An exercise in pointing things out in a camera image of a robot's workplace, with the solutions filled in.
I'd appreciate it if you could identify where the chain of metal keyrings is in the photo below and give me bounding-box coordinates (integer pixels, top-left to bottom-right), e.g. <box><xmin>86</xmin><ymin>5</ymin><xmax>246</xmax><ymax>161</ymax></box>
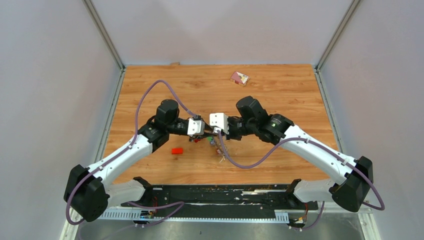
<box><xmin>207</xmin><ymin>134</ymin><xmax>227</xmax><ymax>164</ymax></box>

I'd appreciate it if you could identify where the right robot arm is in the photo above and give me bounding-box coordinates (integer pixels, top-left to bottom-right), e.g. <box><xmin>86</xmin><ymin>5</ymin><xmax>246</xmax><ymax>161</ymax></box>
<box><xmin>223</xmin><ymin>96</ymin><xmax>375</xmax><ymax>213</ymax></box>

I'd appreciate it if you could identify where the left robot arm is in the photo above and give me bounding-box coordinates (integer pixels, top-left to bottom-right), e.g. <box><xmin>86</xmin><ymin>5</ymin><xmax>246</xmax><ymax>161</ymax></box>
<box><xmin>63</xmin><ymin>99</ymin><xmax>222</xmax><ymax>225</ymax></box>

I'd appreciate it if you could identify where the small red toy brick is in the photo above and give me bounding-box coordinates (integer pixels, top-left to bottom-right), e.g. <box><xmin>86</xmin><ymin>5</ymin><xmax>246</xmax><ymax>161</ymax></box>
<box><xmin>171</xmin><ymin>147</ymin><xmax>184</xmax><ymax>155</ymax></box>

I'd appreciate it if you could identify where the red patterned card box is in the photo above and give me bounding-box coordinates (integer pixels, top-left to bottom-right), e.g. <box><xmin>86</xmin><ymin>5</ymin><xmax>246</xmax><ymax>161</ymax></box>
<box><xmin>230</xmin><ymin>71</ymin><xmax>250</xmax><ymax>86</ymax></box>

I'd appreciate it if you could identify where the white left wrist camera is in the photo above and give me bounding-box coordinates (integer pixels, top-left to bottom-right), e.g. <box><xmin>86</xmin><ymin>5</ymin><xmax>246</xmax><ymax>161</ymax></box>
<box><xmin>187</xmin><ymin>118</ymin><xmax>205</xmax><ymax>137</ymax></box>

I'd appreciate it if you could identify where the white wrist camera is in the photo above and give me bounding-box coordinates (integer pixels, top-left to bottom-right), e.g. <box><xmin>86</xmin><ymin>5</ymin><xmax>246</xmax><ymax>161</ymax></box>
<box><xmin>209</xmin><ymin>112</ymin><xmax>229</xmax><ymax>135</ymax></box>
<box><xmin>187</xmin><ymin>118</ymin><xmax>205</xmax><ymax>137</ymax></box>

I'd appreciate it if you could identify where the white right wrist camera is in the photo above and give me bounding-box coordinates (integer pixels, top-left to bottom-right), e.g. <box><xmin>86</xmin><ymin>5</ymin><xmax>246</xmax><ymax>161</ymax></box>
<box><xmin>209</xmin><ymin>112</ymin><xmax>229</xmax><ymax>135</ymax></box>

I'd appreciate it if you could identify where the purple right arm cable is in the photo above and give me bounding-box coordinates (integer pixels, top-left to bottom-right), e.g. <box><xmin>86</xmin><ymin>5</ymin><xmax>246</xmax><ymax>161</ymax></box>
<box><xmin>216</xmin><ymin>130</ymin><xmax>386</xmax><ymax>232</ymax></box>

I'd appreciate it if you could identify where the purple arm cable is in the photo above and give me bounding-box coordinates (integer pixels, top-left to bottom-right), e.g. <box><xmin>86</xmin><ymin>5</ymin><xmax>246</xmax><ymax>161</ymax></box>
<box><xmin>216</xmin><ymin>130</ymin><xmax>386</xmax><ymax>232</ymax></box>
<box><xmin>65</xmin><ymin>79</ymin><xmax>201</xmax><ymax>229</ymax></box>

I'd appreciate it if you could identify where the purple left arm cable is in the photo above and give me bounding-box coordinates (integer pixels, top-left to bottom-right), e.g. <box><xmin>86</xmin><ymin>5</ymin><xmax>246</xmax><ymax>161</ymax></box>
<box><xmin>65</xmin><ymin>79</ymin><xmax>201</xmax><ymax>229</ymax></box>

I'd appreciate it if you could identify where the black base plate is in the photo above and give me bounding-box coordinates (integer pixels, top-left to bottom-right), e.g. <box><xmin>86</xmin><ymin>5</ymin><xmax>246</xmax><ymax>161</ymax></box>
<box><xmin>136</xmin><ymin>184</ymin><xmax>319</xmax><ymax>219</ymax></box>

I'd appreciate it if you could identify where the aluminium frame post left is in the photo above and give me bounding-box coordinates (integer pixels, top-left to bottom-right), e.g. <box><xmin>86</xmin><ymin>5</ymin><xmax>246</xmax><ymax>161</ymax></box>
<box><xmin>82</xmin><ymin>0</ymin><xmax>125</xmax><ymax>71</ymax></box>

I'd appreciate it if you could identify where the aluminium frame post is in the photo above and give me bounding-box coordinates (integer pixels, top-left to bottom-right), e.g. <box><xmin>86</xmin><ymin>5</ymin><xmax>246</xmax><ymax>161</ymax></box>
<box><xmin>82</xmin><ymin>0</ymin><xmax>125</xmax><ymax>71</ymax></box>
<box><xmin>315</xmin><ymin>0</ymin><xmax>362</xmax><ymax>72</ymax></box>

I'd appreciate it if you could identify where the aluminium frame post right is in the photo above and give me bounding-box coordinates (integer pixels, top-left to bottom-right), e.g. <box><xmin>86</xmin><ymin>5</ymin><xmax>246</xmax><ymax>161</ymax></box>
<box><xmin>315</xmin><ymin>0</ymin><xmax>362</xmax><ymax>72</ymax></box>

